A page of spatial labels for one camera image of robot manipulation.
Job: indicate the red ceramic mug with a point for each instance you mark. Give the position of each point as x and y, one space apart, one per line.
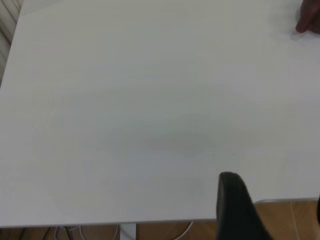
310 15

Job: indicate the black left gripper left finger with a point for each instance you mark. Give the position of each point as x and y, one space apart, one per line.
235 212

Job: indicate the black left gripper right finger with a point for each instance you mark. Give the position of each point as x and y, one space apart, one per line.
318 210

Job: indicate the white ribbed radiator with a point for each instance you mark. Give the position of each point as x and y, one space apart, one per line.
7 37

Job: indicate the white table leg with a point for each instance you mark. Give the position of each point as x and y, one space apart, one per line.
128 231

